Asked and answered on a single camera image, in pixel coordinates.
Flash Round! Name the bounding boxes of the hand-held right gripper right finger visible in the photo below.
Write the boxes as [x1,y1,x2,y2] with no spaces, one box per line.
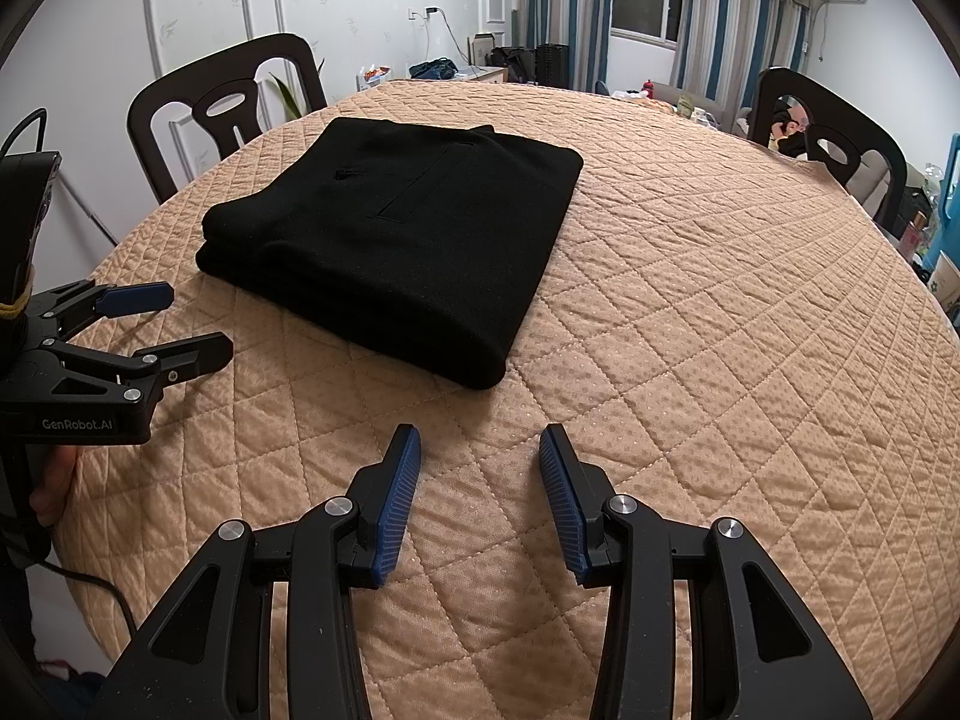
[538,422,875,720]

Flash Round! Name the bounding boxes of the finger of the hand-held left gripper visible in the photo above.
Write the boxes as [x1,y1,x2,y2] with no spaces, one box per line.
[26,280,175,347]
[41,331,235,410]

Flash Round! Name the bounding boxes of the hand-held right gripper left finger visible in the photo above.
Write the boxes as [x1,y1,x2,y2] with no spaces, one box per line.
[94,424,422,720]

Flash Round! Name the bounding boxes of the black pants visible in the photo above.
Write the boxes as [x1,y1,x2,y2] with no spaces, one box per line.
[195,116,586,392]

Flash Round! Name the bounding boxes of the person's left hand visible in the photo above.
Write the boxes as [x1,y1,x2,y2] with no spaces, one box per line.
[30,446,80,530]

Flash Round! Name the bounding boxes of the thin metal pole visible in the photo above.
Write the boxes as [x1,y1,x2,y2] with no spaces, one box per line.
[60,172,119,248]

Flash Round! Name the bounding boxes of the dark wooden chair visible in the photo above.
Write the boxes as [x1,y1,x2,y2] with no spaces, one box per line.
[126,33,329,205]
[746,67,908,237]

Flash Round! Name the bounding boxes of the beige quilted blanket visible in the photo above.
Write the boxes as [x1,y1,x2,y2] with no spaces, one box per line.
[52,77,960,720]

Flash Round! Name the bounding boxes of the green plant leaves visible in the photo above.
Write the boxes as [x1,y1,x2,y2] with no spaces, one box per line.
[268,60,325,122]

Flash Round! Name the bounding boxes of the grey sofa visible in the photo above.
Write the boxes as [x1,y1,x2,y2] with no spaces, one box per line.
[671,86,755,140]

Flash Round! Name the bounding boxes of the white paper cup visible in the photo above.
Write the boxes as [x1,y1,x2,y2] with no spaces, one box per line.
[928,250,960,318]

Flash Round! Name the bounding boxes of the blue grey striped curtain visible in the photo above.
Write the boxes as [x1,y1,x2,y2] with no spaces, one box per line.
[671,0,812,110]
[523,0,614,91]

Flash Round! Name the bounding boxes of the black cable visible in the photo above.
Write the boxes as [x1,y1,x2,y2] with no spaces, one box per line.
[15,551,145,635]
[0,109,47,160]

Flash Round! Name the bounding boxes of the black bags by wall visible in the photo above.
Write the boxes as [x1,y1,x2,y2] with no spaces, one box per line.
[487,43,572,87]

